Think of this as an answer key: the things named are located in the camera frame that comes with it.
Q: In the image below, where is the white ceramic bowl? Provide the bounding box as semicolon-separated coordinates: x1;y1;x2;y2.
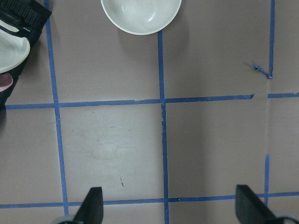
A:
101;0;182;35

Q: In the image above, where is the white plate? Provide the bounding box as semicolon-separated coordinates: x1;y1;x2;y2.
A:
0;20;31;74

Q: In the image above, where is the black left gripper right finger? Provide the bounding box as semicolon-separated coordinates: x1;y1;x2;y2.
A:
235;185;280;224

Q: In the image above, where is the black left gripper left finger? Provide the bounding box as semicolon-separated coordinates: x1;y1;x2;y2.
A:
72;187;104;224

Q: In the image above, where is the pink plate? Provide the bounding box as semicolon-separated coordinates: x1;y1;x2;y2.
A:
0;73;13;92

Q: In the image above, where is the black dish rack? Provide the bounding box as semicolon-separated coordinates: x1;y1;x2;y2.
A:
0;0;52;109

